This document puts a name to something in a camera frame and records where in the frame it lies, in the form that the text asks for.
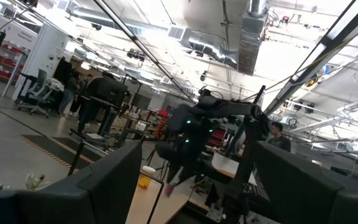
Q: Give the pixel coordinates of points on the black aluminium rig frame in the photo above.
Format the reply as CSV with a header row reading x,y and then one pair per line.
x,y
328,46

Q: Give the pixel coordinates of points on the grey office chair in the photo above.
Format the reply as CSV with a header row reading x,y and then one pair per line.
x,y
37,90

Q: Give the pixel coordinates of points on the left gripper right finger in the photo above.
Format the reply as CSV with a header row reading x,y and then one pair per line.
x,y
315,199

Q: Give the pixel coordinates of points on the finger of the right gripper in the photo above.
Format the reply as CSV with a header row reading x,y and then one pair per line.
x,y
171,179
186,177

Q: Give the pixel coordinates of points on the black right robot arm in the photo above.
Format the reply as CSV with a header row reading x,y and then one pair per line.
x,y
222,107

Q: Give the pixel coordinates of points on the red storage bin rack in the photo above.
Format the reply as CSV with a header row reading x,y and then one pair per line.
x,y
9,62

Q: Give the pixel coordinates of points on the black floor mat orange stripes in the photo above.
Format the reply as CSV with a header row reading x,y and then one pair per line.
x,y
51,149

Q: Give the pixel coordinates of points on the person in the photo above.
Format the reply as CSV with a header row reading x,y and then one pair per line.
x,y
98,96
85,87
280,143
68,90

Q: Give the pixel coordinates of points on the white pillar with signs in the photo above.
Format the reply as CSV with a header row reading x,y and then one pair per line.
x,y
45,56

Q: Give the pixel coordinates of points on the red stacked bins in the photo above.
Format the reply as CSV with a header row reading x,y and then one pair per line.
x,y
162,124

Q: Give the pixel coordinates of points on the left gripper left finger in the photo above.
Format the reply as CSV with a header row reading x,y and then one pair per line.
x,y
73,202

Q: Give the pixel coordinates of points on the silver ceiling air duct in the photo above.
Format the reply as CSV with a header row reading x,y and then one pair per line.
x,y
252,37

